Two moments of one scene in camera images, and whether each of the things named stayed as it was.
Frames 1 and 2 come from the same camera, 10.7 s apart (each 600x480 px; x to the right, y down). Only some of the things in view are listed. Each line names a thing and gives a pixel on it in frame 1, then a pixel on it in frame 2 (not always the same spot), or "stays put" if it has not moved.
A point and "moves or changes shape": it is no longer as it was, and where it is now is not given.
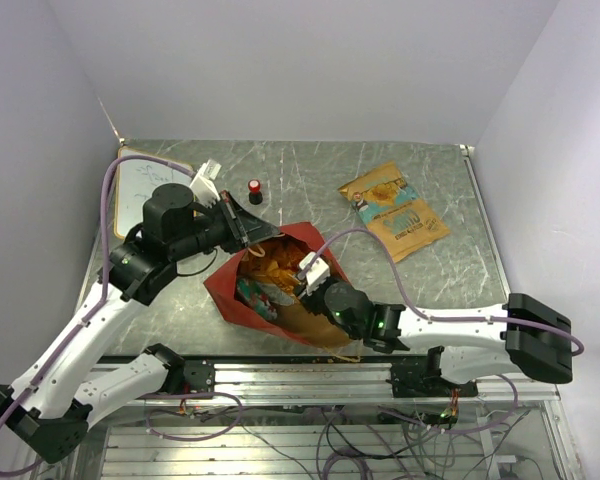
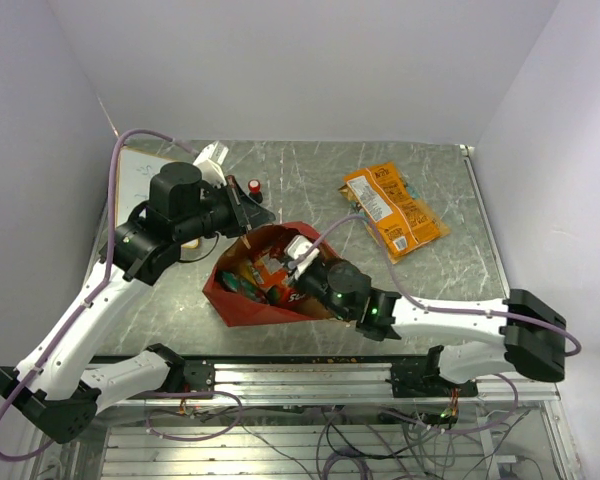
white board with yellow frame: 136,181 stays put
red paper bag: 300,320 moves or changes shape
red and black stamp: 255,196 stays put
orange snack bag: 275,259 to 404,222
